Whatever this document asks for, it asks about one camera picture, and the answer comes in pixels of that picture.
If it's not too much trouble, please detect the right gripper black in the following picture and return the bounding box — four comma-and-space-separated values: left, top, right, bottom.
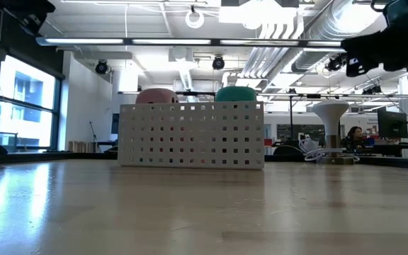
341, 13, 408, 77

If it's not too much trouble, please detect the large green foam die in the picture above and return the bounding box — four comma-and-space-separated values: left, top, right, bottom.
215, 86, 258, 103

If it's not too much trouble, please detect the white perforated basket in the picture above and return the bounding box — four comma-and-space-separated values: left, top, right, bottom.
118, 101, 266, 170

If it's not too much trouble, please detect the large pink foam die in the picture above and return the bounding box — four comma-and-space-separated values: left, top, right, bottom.
135, 87, 180, 105

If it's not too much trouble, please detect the black computer monitor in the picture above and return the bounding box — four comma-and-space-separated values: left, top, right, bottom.
377, 107, 408, 140
110, 113, 120, 135

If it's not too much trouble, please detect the white mushroom table lamp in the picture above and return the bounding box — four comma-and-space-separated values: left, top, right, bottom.
312, 99, 356, 166

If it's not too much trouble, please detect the person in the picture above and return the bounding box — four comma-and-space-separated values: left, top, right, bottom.
341, 125, 368, 152

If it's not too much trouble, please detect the long light bar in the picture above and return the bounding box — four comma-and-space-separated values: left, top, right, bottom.
35, 36, 346, 50

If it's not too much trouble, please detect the row of wooden blocks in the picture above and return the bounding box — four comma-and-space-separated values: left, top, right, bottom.
67, 140, 98, 154

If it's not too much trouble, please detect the large office window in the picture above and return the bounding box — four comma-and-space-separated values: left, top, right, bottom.
0, 55, 62, 152

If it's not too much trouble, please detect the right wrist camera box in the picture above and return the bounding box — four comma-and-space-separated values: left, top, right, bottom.
382, 0, 408, 28

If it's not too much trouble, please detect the black ceiling camera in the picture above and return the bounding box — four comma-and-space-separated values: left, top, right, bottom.
94, 59, 110, 76
361, 84, 383, 96
211, 55, 226, 72
325, 52, 347, 72

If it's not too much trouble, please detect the white lamp cable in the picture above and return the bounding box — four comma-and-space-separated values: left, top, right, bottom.
297, 137, 361, 164

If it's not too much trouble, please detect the white ring light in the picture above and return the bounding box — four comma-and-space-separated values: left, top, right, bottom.
184, 9, 205, 30

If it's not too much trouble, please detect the black overhead rail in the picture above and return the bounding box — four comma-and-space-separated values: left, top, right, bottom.
118, 91, 408, 99

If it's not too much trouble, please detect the black aluminium table frame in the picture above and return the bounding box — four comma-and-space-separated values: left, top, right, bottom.
0, 150, 408, 171

